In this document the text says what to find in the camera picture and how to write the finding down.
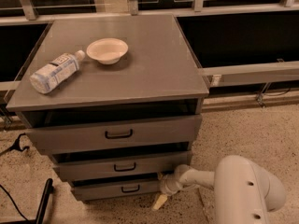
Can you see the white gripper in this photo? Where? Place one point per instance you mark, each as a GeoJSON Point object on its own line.
{"type": "Point", "coordinates": [168, 187]}

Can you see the grey bottom drawer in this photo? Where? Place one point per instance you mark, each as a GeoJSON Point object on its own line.
{"type": "Point", "coordinates": [113, 187]}

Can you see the grey drawer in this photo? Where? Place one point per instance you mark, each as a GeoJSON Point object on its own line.
{"type": "Point", "coordinates": [134, 165]}
{"type": "Point", "coordinates": [113, 187]}
{"type": "Point", "coordinates": [117, 134]}

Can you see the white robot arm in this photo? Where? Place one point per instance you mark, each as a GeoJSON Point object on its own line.
{"type": "Point", "coordinates": [244, 192]}

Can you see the grey top drawer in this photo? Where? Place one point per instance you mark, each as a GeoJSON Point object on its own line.
{"type": "Point", "coordinates": [117, 134]}

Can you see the grey middle drawer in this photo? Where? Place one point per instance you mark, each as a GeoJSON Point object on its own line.
{"type": "Point", "coordinates": [134, 165]}

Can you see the grey drawer cabinet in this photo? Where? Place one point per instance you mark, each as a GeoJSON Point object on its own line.
{"type": "Point", "coordinates": [157, 78]}

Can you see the black stand leg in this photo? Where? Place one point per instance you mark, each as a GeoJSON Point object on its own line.
{"type": "Point", "coordinates": [41, 211]}

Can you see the white bowl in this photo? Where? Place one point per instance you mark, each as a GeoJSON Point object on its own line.
{"type": "Point", "coordinates": [107, 50]}

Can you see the black clamp on floor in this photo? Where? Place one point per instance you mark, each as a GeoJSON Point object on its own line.
{"type": "Point", "coordinates": [15, 146]}

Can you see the clear plastic water bottle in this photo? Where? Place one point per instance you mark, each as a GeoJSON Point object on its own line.
{"type": "Point", "coordinates": [50, 76]}

